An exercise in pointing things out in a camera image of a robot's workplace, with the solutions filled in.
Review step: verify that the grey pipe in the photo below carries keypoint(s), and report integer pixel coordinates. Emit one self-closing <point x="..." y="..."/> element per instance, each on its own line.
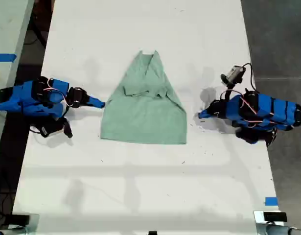
<point x="8" y="231"/>
<point x="281" y="230"/>

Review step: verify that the small black box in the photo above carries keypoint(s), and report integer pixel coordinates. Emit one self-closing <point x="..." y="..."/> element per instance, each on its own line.
<point x="275" y="216"/>
<point x="20" y="219"/>

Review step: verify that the metal table clamp plate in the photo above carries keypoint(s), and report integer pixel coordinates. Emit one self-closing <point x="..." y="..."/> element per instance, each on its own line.
<point x="34" y="224"/>
<point x="258" y="220"/>

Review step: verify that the white side table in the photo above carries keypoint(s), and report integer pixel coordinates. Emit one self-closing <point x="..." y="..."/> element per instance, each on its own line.
<point x="7" y="29"/>

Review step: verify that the short black camera stalk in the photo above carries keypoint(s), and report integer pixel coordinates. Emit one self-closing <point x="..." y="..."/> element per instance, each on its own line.
<point x="227" y="91"/>
<point x="67" y="128"/>

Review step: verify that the pale green T-shirt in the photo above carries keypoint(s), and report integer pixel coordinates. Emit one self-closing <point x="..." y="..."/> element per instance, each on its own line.
<point x="145" y="115"/>

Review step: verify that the short blue tape strip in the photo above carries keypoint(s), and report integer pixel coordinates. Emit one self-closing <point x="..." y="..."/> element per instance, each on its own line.
<point x="271" y="201"/>

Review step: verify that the long blue tape strip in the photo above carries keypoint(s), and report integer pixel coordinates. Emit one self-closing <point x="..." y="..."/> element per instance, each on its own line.
<point x="4" y="57"/>

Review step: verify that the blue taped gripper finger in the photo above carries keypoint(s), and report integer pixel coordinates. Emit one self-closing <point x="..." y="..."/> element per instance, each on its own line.
<point x="96" y="101"/>
<point x="209" y="116"/>
<point x="91" y="106"/>
<point x="206" y="111"/>

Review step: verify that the black and grey camera box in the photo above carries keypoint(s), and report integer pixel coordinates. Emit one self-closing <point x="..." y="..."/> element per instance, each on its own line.
<point x="233" y="74"/>

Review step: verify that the black camera box, white label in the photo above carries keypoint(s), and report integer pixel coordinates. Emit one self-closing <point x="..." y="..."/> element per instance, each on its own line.
<point x="51" y="128"/>

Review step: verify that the small black clip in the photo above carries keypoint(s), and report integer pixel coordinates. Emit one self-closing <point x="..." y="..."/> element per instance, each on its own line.
<point x="152" y="233"/>

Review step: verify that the blue and black arm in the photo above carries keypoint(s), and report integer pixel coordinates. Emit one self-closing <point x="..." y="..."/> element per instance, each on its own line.
<point x="265" y="110"/>
<point x="25" y="98"/>

